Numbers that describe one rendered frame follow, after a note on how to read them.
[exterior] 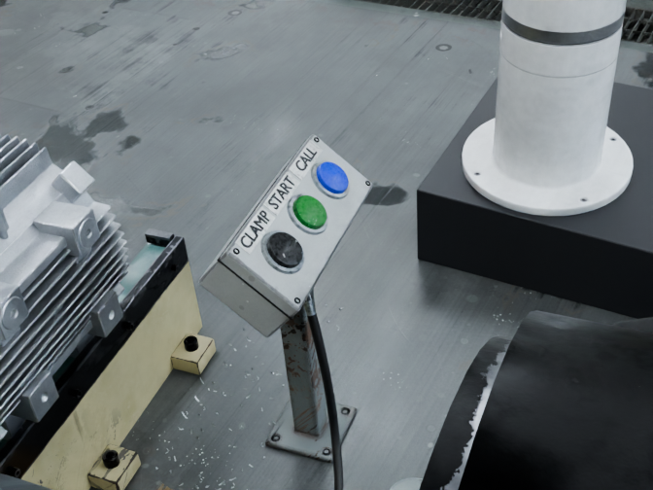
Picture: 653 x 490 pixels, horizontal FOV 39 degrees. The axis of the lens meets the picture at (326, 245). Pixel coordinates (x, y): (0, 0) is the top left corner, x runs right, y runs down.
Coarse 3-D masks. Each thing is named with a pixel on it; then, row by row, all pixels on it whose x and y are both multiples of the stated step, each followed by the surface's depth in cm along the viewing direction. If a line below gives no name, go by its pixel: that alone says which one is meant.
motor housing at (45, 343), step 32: (0, 160) 75; (32, 160) 76; (0, 192) 73; (32, 192) 75; (32, 224) 74; (0, 256) 71; (32, 256) 72; (64, 256) 73; (96, 256) 77; (128, 256) 82; (32, 288) 70; (64, 288) 73; (96, 288) 78; (32, 320) 70; (64, 320) 74; (0, 352) 68; (32, 352) 71; (64, 352) 76; (0, 384) 68; (0, 416) 69
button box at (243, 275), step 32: (288, 160) 81; (320, 160) 77; (288, 192) 73; (320, 192) 75; (352, 192) 78; (256, 224) 70; (288, 224) 71; (224, 256) 67; (256, 256) 68; (320, 256) 72; (224, 288) 69; (256, 288) 68; (288, 288) 68; (256, 320) 70; (288, 320) 69
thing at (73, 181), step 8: (64, 168) 76; (72, 168) 76; (80, 168) 77; (56, 176) 76; (64, 176) 76; (72, 176) 76; (80, 176) 77; (88, 176) 77; (56, 184) 76; (64, 184) 76; (72, 184) 76; (80, 184) 76; (88, 184) 77; (64, 192) 77; (72, 192) 76; (80, 192) 76; (72, 200) 77; (120, 288) 85; (0, 432) 72; (0, 440) 72
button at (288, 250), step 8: (280, 232) 70; (272, 240) 69; (280, 240) 69; (288, 240) 69; (296, 240) 70; (272, 248) 68; (280, 248) 69; (288, 248) 69; (296, 248) 70; (272, 256) 68; (280, 256) 68; (288, 256) 69; (296, 256) 69; (280, 264) 68; (288, 264) 68; (296, 264) 69
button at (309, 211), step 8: (296, 200) 72; (304, 200) 73; (312, 200) 73; (296, 208) 72; (304, 208) 72; (312, 208) 73; (320, 208) 73; (296, 216) 72; (304, 216) 72; (312, 216) 72; (320, 216) 73; (304, 224) 72; (312, 224) 72; (320, 224) 72
